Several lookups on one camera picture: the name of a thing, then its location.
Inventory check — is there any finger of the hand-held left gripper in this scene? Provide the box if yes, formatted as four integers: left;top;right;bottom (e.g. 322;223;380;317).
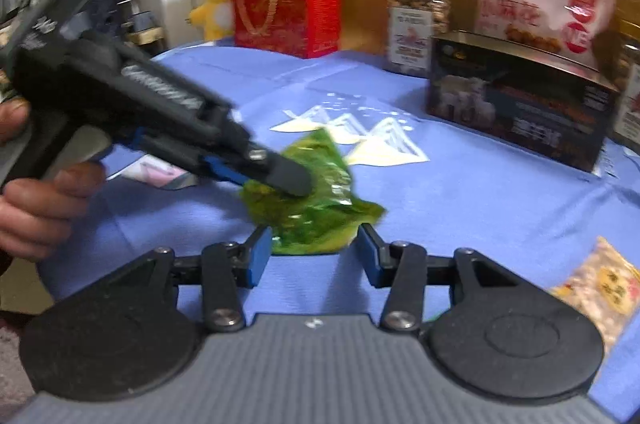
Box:
220;123;314;198
199;154;249;187

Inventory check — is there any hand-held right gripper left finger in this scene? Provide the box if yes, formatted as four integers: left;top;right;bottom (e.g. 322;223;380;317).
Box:
95;225;274;334

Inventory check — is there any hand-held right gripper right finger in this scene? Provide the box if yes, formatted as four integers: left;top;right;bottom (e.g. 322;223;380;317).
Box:
356;223;538;334

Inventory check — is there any dark green crinkly packet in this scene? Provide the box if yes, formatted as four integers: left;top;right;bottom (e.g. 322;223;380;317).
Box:
239;128;386;255

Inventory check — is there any black tin box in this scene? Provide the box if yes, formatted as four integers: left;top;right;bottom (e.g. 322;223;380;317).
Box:
426;30;621;172

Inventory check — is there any clear nut bag yellow label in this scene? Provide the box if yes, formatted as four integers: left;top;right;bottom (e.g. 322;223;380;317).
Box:
550;236;640;357

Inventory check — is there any person's left hand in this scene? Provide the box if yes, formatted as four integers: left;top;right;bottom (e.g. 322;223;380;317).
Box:
0;100;108;258

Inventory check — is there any small wooden stand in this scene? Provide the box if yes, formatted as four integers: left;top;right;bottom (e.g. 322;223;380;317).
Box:
125;29;166;50

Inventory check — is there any small dark box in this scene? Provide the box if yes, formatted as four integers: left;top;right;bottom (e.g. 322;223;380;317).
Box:
131;11;160;32

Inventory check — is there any blue printed bed sheet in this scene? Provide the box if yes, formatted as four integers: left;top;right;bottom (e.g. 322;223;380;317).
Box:
37;39;640;424

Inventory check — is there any red gift box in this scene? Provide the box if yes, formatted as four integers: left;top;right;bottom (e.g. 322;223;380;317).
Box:
230;0;343;60

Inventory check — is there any cashew jar gold lid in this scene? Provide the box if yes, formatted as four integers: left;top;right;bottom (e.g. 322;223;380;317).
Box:
385;0;451;77

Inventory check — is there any pecan jar gold lid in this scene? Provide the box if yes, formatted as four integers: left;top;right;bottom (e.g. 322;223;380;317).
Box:
607;19;640;150

